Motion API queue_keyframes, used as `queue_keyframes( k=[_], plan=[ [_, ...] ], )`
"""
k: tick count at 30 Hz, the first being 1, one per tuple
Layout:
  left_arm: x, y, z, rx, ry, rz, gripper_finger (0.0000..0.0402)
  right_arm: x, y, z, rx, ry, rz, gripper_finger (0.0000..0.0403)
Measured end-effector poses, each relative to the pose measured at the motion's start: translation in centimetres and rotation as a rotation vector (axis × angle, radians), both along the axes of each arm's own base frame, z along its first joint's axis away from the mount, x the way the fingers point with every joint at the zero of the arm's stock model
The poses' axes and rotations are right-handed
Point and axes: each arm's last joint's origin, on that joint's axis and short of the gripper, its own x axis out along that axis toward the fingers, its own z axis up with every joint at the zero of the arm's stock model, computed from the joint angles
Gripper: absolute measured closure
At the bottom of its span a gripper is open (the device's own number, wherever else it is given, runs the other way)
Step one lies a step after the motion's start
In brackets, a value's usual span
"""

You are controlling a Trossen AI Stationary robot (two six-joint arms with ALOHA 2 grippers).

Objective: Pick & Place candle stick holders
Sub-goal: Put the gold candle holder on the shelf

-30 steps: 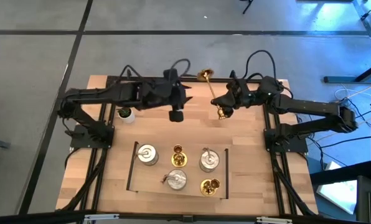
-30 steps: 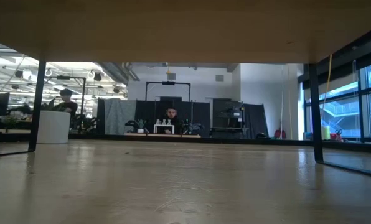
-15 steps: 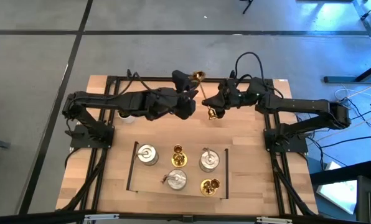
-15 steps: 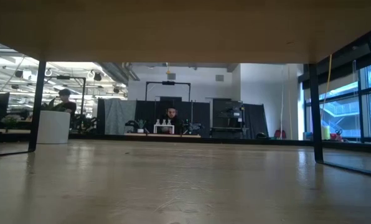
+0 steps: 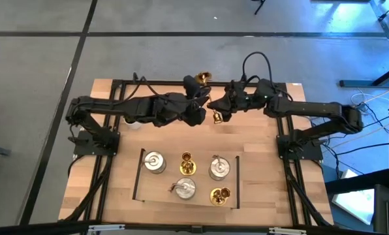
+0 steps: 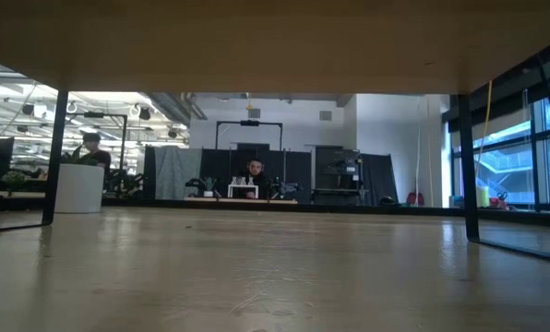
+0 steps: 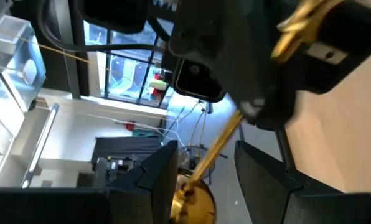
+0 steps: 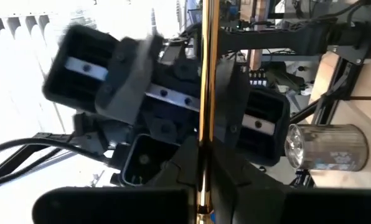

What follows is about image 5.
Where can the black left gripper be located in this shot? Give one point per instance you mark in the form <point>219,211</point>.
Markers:
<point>188,104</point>

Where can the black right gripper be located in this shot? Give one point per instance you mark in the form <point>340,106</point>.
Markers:
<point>241,98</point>

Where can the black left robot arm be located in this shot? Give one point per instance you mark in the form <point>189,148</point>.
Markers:
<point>116,106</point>

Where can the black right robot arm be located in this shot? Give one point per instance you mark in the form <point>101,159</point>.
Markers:
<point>312,107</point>

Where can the small plant in white pot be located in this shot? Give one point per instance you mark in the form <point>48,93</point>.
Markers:
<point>132,125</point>

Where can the wooden riser with black legs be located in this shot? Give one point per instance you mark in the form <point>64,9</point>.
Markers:
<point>162,192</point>

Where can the office chair base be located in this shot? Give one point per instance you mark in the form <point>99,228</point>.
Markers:
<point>261,2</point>

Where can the black desk leg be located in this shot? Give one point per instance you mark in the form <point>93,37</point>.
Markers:
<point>361,84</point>

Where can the black desk beam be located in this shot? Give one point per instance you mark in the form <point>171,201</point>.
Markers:
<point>361,181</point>

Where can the glossy white panel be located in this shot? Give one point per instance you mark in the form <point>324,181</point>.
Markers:
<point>354,202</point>

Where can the black desk foot bar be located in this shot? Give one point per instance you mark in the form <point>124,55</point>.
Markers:
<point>388,32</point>

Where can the black aluminium table frame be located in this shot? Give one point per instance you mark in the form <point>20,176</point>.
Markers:
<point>168,83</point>

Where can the black table-level camera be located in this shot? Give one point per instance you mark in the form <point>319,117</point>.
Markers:
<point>197,229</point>

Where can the silver bracket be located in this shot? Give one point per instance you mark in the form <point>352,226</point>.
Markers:
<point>106,227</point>
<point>287,231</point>

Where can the black mount bar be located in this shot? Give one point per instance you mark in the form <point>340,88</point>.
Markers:
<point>34,230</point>

